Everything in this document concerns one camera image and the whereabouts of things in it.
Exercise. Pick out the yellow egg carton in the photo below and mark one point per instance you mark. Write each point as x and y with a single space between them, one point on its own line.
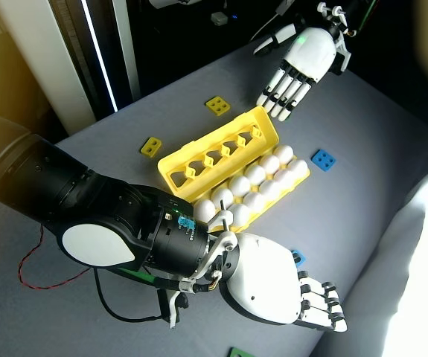
258 122

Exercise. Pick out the yellow two-hole toy block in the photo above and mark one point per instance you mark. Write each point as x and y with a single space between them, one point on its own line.
151 147

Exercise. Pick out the blue two-hole toy block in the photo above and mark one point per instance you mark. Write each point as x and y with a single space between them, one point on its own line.
299 257

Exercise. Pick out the grey table cloth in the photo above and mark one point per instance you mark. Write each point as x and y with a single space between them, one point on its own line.
347 130

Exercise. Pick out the white blurred cover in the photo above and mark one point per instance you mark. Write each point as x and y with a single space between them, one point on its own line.
422 260

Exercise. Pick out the blue four-hole toy block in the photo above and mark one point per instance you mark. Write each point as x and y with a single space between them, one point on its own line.
323 160

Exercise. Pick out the white post with light strip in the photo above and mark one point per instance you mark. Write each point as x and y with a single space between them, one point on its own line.
42 56

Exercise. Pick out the green toy block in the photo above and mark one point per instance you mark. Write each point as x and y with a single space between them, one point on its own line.
241 352

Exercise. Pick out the white device housing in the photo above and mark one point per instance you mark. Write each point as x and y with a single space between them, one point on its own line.
172 3

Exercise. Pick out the yellow four-hole toy block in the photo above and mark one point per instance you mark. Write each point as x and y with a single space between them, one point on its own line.
218 106

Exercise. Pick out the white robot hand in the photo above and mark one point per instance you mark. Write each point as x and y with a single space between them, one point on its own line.
310 52
262 279

